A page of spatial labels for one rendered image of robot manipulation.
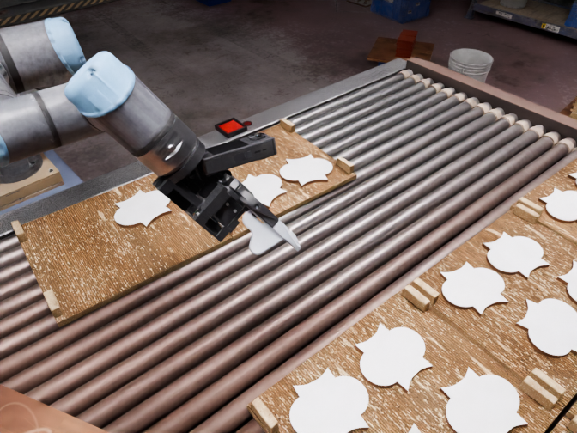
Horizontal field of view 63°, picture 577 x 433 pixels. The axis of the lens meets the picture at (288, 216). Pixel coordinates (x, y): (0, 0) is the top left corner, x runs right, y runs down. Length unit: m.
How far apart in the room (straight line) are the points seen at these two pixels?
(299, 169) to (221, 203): 0.69
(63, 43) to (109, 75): 0.47
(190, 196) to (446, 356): 0.57
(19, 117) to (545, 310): 0.98
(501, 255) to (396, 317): 0.31
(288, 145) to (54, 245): 0.69
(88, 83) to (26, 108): 0.12
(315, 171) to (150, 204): 0.45
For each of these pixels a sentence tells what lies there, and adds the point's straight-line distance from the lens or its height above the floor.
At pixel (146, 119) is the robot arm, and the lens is 0.59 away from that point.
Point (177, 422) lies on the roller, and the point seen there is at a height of 0.92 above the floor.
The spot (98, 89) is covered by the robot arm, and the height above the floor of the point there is 1.47.
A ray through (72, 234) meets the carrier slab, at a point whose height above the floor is 0.94.
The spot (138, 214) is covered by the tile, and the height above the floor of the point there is 0.95.
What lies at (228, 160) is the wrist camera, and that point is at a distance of 0.64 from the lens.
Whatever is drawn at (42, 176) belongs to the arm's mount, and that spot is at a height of 0.92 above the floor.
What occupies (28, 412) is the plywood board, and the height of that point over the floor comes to 1.04.
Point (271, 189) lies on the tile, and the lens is 1.24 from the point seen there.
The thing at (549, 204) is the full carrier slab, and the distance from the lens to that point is 1.37.
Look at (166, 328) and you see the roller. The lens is 1.01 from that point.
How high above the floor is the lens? 1.72
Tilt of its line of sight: 42 degrees down
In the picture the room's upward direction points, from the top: straight up
